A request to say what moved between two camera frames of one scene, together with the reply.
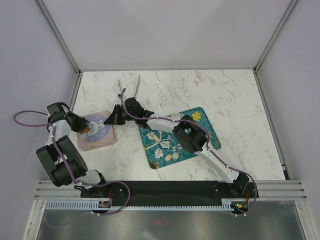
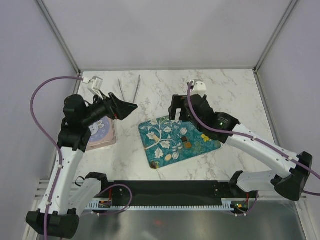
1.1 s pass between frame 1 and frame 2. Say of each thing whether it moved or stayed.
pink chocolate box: stayed
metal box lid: stayed
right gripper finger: moved
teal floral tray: stayed
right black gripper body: moved
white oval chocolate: stayed
